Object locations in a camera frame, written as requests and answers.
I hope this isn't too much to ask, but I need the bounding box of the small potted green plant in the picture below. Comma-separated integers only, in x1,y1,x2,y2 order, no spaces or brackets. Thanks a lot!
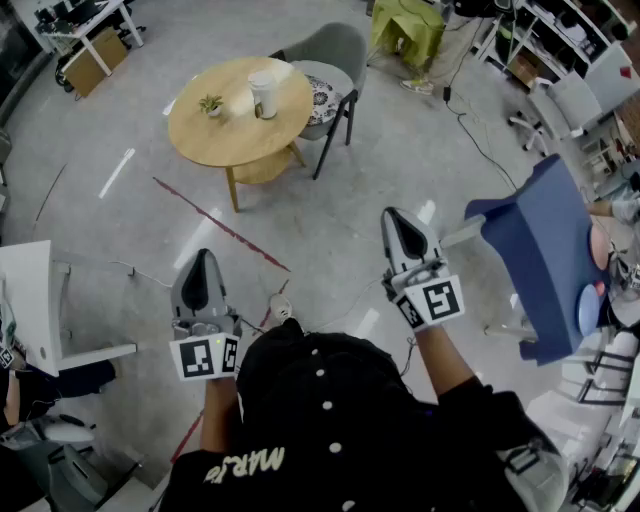
198,93,225,119

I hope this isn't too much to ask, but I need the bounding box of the person in black shirt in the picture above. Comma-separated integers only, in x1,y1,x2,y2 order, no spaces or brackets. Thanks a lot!
159,319,571,512

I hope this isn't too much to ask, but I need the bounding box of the white shelf rack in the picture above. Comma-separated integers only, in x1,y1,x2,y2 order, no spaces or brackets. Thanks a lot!
469,0,640,117

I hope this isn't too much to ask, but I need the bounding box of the round wooden table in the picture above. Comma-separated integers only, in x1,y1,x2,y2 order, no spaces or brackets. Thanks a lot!
167,56,314,214

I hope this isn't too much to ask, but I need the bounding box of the person's white shoe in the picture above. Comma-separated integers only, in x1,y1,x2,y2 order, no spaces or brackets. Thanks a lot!
269,293,294,324

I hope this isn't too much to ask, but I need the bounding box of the grey shell chair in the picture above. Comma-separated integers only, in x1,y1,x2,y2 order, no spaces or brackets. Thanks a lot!
269,22,369,181

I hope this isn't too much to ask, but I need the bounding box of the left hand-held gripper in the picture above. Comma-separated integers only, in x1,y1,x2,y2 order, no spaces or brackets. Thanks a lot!
168,248,244,382

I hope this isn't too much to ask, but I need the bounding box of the white desk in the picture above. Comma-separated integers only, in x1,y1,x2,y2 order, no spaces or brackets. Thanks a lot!
0,239,139,379
35,0,146,77

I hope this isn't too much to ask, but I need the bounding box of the person's left forearm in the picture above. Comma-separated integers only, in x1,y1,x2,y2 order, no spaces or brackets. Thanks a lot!
199,375,242,457

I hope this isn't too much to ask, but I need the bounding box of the pink round object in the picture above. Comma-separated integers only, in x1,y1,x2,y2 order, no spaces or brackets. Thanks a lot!
589,225,612,272

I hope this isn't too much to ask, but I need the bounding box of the cardboard box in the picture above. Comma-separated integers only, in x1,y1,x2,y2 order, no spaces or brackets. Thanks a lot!
62,27,129,99

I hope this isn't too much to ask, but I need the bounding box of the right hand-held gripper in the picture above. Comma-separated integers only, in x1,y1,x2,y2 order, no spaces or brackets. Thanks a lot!
380,207,466,332

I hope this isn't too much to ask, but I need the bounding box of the blue round plate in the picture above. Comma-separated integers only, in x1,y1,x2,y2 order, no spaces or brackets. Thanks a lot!
577,282,609,332

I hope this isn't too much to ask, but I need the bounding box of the yellow-green cloth cover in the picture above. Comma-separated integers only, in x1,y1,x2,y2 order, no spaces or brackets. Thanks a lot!
369,0,446,69

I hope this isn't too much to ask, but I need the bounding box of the white lidded paper cup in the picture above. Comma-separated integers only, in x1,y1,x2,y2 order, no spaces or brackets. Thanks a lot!
252,89,279,121

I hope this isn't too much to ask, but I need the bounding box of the white floor cable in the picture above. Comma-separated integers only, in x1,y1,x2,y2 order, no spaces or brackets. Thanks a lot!
107,259,174,289

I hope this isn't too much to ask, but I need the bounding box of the black power cable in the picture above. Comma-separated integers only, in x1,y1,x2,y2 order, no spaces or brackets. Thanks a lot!
442,59,519,192

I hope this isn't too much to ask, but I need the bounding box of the patterned seat cushion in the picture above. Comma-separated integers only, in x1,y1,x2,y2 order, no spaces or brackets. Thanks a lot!
299,74,346,127

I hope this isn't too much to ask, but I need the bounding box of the white office chair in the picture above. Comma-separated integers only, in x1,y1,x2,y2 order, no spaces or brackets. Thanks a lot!
508,74,602,157

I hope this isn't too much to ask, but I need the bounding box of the person's right forearm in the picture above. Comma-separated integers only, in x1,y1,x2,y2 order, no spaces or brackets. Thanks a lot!
413,322,477,407

